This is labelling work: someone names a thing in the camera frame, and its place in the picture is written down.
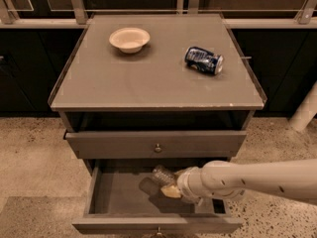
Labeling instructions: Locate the open grey middle drawer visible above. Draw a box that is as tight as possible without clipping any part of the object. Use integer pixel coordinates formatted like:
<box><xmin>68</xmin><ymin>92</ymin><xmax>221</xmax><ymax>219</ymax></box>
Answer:
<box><xmin>72</xmin><ymin>159</ymin><xmax>242</xmax><ymax>235</ymax></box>

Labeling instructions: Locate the grey drawer cabinet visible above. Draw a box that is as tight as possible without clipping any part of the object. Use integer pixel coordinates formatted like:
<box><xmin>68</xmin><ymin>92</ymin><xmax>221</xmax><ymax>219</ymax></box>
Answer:
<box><xmin>48</xmin><ymin>13</ymin><xmax>267</xmax><ymax>177</ymax></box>

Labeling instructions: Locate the white cylindrical robot base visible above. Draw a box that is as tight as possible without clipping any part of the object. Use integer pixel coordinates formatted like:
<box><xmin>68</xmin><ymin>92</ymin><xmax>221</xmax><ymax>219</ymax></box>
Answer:
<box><xmin>289</xmin><ymin>82</ymin><xmax>317</xmax><ymax>132</ymax></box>

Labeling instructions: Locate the white paper bowl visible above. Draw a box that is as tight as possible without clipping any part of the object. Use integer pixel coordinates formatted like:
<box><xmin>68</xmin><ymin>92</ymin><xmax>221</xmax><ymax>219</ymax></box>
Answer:
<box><xmin>109</xmin><ymin>28</ymin><xmax>151</xmax><ymax>54</ymax></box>

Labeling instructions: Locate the grey top drawer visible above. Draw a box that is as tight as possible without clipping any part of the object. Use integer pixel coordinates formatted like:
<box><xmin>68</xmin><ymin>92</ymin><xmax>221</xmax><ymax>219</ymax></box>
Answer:
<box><xmin>65</xmin><ymin>130</ymin><xmax>247</xmax><ymax>159</ymax></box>

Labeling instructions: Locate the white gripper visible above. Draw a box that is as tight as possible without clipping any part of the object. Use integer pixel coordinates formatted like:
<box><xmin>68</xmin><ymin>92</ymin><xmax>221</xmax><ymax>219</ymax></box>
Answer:
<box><xmin>160</xmin><ymin>167</ymin><xmax>201</xmax><ymax>204</ymax></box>

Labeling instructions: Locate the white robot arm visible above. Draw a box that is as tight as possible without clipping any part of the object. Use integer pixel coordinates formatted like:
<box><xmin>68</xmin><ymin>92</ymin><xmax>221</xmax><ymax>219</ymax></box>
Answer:
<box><xmin>160</xmin><ymin>159</ymin><xmax>317</xmax><ymax>204</ymax></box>

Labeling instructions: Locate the round brass drawer knob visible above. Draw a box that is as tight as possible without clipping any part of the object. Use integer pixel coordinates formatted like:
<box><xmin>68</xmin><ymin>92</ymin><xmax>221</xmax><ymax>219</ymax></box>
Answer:
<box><xmin>154</xmin><ymin>144</ymin><xmax>162</xmax><ymax>153</ymax></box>

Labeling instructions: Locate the grey metal wall rail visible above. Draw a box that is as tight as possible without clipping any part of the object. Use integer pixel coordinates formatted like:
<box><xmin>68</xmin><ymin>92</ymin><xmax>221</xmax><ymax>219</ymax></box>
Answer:
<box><xmin>0</xmin><ymin>0</ymin><xmax>317</xmax><ymax>29</ymax></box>

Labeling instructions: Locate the clear plastic water bottle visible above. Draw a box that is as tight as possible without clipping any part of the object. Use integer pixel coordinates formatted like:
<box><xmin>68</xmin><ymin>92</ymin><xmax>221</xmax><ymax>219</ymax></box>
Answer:
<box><xmin>152</xmin><ymin>165</ymin><xmax>176</xmax><ymax>186</ymax></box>

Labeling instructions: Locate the blue soda can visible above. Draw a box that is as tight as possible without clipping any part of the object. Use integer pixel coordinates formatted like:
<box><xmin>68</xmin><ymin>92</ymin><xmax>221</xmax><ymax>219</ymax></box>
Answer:
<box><xmin>184</xmin><ymin>47</ymin><xmax>224</xmax><ymax>75</ymax></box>

